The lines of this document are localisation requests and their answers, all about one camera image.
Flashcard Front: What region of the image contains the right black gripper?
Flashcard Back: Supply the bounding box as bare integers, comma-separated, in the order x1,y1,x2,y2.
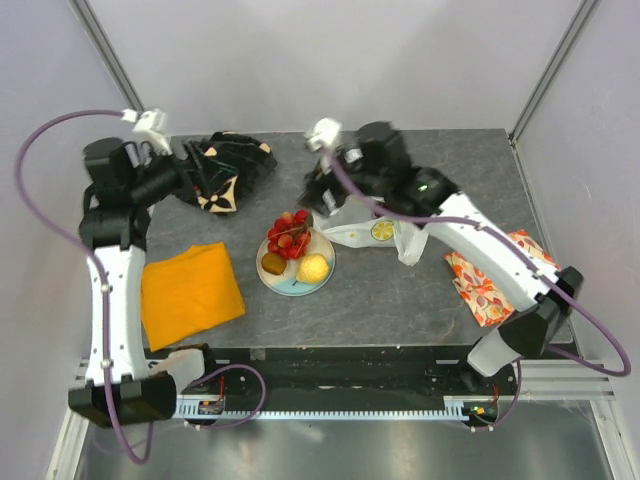
297,139,389,218

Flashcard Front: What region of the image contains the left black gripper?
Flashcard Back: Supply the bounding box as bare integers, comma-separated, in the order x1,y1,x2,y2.
129,138,238,206

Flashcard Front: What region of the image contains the white plastic bag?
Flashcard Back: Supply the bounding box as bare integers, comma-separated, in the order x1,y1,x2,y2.
312,196,429,266

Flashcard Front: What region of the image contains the red fake cherry bunch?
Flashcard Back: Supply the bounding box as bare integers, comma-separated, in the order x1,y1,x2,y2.
266,209,312,260

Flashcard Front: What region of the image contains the yellow fake lemon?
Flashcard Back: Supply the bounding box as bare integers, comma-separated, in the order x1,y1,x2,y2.
295,254,331,285

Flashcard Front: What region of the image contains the brown fake kiwi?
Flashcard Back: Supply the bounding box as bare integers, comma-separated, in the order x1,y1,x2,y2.
261,252,287,275

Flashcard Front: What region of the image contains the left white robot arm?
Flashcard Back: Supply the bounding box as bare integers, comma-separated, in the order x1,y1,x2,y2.
68,137,220,428

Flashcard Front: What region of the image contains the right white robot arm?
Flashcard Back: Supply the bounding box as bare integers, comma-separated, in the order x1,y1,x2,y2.
299,118,583,394

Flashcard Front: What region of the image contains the black patterned cloth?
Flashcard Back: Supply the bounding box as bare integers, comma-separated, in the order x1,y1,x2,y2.
183,131,278,216

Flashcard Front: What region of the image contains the grey stone mat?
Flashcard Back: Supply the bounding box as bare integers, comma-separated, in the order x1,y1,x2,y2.
147,129,537,348

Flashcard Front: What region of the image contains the cream and blue plate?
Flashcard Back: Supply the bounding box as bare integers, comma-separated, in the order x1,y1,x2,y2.
256,228,336,297

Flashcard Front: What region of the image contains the orange folded cloth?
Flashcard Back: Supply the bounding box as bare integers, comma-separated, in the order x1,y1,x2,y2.
141,243,246,351

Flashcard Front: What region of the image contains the floral orange cloth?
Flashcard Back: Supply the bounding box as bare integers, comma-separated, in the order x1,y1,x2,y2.
444,230,560,327

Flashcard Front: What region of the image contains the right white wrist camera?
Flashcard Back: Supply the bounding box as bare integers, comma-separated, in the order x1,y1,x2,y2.
304,117,343,152

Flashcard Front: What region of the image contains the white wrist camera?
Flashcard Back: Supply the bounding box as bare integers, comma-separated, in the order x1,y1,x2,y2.
121,109,173,155
304,117,343,152

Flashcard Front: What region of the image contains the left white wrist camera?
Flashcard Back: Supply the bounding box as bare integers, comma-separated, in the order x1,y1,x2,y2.
121,109,173,155

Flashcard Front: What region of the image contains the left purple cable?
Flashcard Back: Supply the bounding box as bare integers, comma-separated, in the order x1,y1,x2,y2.
13,108,269,466

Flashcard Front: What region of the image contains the purple cable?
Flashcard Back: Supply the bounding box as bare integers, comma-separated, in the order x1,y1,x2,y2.
319,144,632,434
13,108,269,466

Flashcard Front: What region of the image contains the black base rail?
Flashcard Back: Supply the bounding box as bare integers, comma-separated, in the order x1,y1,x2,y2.
204,345,516,399

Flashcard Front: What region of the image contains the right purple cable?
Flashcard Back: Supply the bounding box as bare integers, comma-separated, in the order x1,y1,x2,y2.
319,144,632,434

